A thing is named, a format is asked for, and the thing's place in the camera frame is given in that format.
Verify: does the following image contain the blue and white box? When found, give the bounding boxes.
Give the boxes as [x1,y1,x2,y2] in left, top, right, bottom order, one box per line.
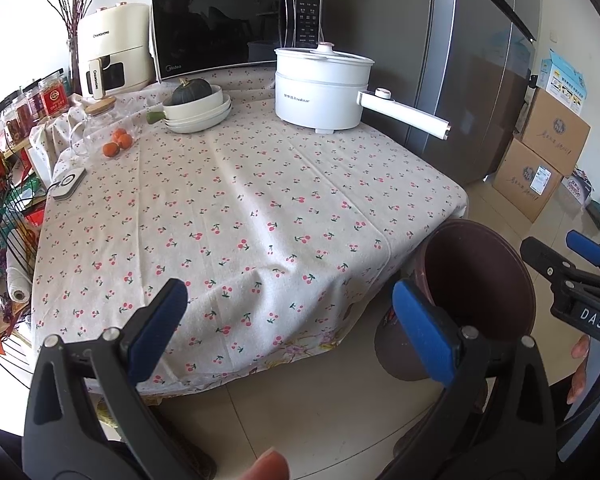
[539,49,588,106]

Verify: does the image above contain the cherry print tablecloth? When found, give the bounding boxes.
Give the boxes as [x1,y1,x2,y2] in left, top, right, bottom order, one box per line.
[27,62,468,401]

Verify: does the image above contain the vase with dry branches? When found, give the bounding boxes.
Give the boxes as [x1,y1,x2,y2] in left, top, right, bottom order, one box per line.
[37,0,106,96]

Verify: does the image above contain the dark green pumpkin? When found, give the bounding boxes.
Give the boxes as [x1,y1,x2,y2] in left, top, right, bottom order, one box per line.
[172,77,213,107]

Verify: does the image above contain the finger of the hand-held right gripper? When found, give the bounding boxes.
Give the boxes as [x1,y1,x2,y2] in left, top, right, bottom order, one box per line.
[566,230,600,278]
[520,236,600,293]

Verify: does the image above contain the white electric cooking pot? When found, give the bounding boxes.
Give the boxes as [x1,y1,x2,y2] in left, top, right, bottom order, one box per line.
[273,41,452,141]

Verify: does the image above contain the white bowl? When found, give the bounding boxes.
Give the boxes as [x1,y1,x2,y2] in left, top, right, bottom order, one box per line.
[162,85,224,122]

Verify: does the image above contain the cardboard box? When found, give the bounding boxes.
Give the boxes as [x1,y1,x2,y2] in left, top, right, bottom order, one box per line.
[522,89,592,177]

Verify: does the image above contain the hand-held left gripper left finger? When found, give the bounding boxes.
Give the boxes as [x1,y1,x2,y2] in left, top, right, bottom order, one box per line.
[22,277,218,480]

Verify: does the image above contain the grey refrigerator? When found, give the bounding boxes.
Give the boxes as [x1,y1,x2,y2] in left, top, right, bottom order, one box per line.
[325,0,538,186]

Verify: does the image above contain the white purple bag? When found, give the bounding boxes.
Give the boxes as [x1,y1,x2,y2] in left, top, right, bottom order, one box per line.
[560,170,595,206]

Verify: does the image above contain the glass jar wooden lid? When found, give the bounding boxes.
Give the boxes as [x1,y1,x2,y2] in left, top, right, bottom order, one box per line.
[70,99,117,158]

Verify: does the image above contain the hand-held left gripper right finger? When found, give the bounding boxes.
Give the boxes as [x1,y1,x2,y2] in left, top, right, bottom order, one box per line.
[380,280,558,480]

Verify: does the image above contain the cream air fryer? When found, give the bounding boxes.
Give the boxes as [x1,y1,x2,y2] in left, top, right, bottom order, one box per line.
[76,2,156,101]

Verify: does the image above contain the person's right hand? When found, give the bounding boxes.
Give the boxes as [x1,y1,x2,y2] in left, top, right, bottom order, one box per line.
[566,335,593,406]

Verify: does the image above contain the clear jar red label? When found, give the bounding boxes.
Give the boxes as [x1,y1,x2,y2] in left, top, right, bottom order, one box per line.
[22,85,43,121]
[4,94,31,143]
[39,72,72,118]

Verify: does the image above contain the brown plastic bin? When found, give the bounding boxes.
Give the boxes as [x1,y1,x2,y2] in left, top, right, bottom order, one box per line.
[374,218,537,383]

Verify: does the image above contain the stacked cardboard boxes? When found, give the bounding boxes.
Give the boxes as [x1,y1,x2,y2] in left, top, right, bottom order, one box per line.
[492,137,563,223]

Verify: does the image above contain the white paper roll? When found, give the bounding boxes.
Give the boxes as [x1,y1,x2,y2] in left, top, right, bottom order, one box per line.
[5,250,31,303]

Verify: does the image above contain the small white device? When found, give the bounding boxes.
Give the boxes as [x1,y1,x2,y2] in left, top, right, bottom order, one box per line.
[46,167,87,202]

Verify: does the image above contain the black wire rack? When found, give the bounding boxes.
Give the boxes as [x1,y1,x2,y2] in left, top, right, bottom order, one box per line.
[0,102,51,366]

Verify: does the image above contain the black microwave oven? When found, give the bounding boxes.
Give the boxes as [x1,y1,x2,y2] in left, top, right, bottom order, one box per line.
[150,0,326,82]

